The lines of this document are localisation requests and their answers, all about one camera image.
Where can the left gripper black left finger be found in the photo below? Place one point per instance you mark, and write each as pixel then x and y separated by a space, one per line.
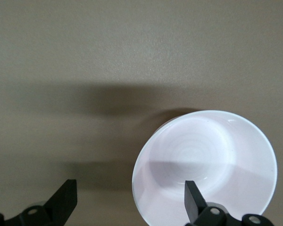
pixel 61 204

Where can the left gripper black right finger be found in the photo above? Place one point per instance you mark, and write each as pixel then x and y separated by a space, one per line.
pixel 193 202

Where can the pink plate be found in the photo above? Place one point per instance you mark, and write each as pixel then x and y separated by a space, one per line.
pixel 202 141

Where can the brown table cover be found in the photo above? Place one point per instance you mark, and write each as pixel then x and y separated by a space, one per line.
pixel 85 47

